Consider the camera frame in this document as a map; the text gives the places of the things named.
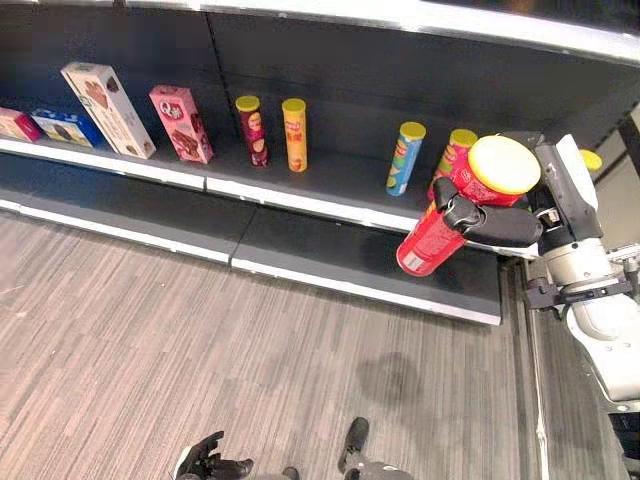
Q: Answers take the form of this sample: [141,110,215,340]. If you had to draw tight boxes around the maroon chip can yellow lid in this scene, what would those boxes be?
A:
[235,95,272,168]

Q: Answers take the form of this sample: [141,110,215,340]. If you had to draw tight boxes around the chip can with yellow lid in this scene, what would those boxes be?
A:
[579,148,604,174]

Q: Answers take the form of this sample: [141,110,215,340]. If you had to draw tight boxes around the blue flat snack box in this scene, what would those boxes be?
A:
[29,108,109,150]

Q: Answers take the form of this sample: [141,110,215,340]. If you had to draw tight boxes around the pink tall snack box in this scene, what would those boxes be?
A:
[148,85,215,165]

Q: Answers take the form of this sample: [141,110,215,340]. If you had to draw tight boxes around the orange chip can yellow lid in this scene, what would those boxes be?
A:
[281,98,309,174]

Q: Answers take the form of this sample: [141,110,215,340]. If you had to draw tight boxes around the pink green chip can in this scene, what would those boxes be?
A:
[427,128,479,202]

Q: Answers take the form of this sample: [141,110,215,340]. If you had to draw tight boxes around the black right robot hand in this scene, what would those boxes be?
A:
[432,132,604,251]

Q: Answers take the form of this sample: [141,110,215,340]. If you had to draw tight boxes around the small pink snack box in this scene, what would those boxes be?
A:
[0,106,44,144]

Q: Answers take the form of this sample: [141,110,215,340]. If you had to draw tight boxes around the dark shelf unit white edges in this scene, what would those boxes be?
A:
[0,0,640,327]

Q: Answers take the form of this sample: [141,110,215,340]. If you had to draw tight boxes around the blue chip can yellow lid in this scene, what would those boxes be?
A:
[385,121,427,197]

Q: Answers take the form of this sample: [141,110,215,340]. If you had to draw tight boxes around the red chip can yellow lid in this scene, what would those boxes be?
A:
[396,134,543,278]

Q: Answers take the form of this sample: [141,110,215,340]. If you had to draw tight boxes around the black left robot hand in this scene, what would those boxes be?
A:
[174,430,255,480]

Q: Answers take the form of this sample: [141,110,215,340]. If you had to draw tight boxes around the robot silver leg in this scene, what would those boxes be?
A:
[345,460,416,480]

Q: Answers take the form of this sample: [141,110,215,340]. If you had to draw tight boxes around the cream tall chocolate biscuit box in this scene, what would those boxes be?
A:
[60,61,158,160]

